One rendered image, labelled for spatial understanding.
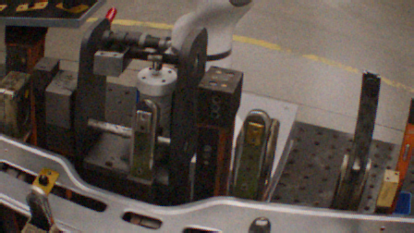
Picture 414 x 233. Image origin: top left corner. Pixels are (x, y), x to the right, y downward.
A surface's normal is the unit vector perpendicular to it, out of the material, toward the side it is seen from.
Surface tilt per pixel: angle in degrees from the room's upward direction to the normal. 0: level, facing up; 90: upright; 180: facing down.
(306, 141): 0
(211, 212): 0
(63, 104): 90
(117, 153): 0
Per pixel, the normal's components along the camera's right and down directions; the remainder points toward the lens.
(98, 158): 0.07, -0.86
